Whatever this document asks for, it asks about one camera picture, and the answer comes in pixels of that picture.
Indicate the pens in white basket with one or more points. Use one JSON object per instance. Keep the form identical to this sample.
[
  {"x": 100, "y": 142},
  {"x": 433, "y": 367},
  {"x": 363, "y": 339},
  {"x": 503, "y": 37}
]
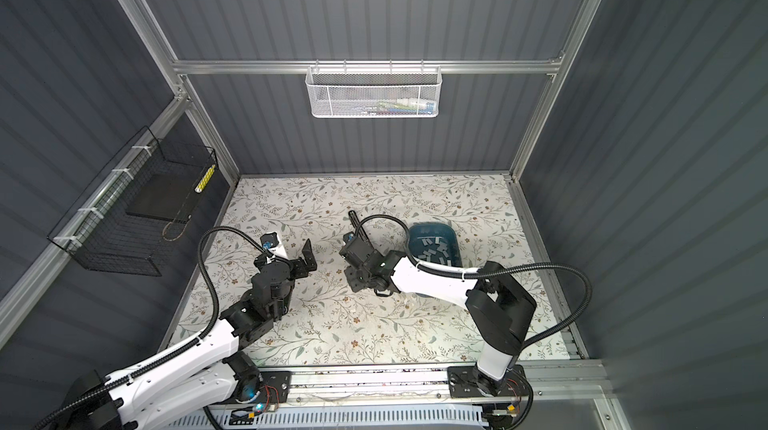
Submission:
[{"x": 401, "y": 107}]

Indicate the teal plastic tray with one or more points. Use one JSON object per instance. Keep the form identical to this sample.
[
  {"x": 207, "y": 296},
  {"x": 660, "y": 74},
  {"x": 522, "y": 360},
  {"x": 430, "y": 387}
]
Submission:
[{"x": 425, "y": 284}]

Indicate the yellow marker pen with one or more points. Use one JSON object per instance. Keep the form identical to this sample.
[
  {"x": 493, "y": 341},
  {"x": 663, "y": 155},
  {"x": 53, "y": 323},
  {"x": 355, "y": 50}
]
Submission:
[{"x": 205, "y": 179}]

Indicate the black foam pad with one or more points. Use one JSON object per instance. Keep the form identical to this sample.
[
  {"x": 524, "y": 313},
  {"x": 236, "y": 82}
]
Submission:
[{"x": 165, "y": 198}]

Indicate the black stapler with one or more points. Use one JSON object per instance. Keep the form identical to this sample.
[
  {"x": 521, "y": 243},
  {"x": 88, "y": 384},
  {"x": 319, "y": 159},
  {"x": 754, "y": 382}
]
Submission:
[{"x": 356, "y": 223}]

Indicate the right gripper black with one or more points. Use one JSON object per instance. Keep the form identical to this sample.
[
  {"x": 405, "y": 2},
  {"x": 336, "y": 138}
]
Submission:
[{"x": 351, "y": 279}]

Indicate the floral patterned table mat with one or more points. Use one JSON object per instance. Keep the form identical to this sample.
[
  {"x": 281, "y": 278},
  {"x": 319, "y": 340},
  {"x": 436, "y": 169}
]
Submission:
[{"x": 328, "y": 324}]

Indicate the black wire basket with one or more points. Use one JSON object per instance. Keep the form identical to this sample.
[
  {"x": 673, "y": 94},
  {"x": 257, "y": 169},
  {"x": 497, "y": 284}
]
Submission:
[{"x": 134, "y": 221}]

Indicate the staple strips in tray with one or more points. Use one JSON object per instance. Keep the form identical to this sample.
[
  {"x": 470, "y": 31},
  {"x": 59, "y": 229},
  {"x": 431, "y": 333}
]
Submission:
[{"x": 435, "y": 250}]

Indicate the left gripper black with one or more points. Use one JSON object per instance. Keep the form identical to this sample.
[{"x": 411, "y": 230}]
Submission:
[{"x": 299, "y": 270}]

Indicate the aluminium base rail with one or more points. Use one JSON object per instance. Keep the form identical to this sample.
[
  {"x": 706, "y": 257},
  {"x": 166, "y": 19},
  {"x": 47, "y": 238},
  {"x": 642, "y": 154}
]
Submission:
[{"x": 367, "y": 385}]

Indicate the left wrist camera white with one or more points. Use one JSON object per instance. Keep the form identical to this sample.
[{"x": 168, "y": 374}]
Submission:
[{"x": 273, "y": 244}]

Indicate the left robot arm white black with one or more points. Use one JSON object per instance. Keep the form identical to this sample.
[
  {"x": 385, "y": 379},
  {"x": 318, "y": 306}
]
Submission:
[{"x": 224, "y": 339}]

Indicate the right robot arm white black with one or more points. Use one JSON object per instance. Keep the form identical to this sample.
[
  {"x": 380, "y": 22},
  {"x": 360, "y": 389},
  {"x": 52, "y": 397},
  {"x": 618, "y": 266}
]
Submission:
[{"x": 501, "y": 309}]

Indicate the white wire mesh basket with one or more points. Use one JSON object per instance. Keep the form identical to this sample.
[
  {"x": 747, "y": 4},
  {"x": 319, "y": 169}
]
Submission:
[{"x": 335, "y": 92}]

